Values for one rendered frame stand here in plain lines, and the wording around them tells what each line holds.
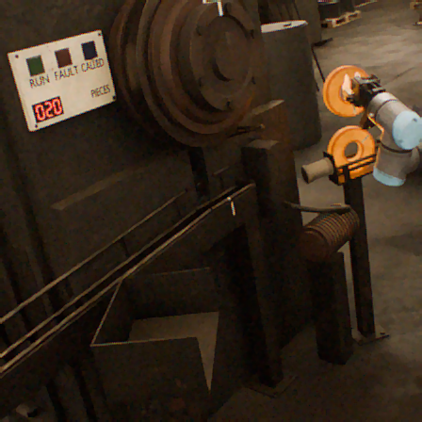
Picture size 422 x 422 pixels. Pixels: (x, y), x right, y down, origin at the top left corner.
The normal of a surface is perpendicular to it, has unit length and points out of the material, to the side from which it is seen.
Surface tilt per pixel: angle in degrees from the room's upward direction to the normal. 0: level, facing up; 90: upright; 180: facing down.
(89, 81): 90
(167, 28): 59
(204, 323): 5
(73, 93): 90
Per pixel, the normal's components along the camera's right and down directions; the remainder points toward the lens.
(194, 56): 0.75, 0.11
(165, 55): -0.26, 0.15
